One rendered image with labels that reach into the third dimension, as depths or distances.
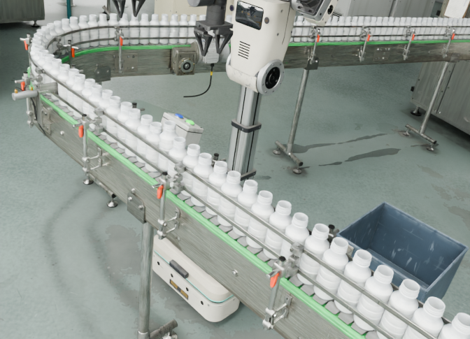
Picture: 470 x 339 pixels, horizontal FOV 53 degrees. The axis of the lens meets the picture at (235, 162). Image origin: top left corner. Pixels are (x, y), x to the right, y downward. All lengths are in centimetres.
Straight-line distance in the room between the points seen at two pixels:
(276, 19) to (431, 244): 99
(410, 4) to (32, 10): 540
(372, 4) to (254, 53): 563
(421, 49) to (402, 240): 258
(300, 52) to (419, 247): 193
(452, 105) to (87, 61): 357
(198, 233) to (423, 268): 82
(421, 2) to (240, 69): 637
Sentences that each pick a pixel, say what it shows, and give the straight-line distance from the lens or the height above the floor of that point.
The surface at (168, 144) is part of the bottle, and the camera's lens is 148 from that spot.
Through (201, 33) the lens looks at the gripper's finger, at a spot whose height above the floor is 147.
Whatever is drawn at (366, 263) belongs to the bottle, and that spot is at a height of 116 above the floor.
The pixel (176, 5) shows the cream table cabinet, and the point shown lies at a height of 70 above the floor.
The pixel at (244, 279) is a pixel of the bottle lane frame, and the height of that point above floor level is 91.
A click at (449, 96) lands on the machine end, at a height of 37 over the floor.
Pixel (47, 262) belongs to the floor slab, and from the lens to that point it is 276.
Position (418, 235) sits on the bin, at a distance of 176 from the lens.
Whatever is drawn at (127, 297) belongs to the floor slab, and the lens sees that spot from 253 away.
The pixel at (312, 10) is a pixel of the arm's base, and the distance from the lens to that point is 181.
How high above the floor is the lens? 184
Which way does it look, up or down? 30 degrees down
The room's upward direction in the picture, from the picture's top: 9 degrees clockwise
